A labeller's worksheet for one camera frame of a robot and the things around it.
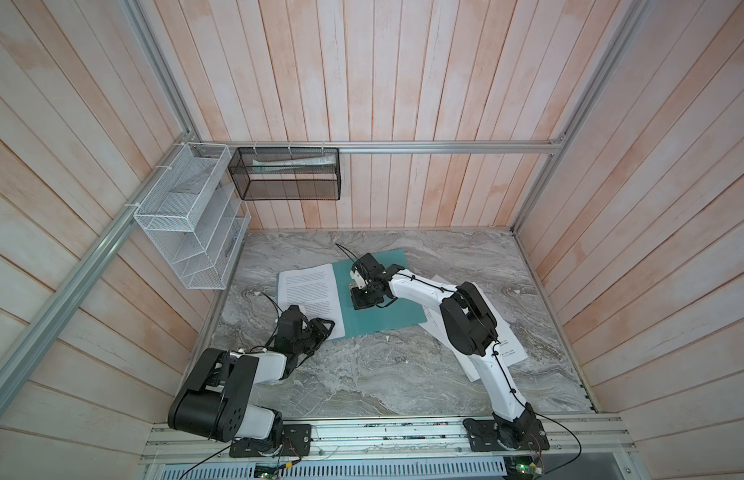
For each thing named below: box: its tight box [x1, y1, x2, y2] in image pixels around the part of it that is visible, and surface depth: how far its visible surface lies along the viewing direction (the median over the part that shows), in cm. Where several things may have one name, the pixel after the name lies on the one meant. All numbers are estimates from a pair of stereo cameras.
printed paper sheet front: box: [278, 263, 345, 340], surface depth 105 cm
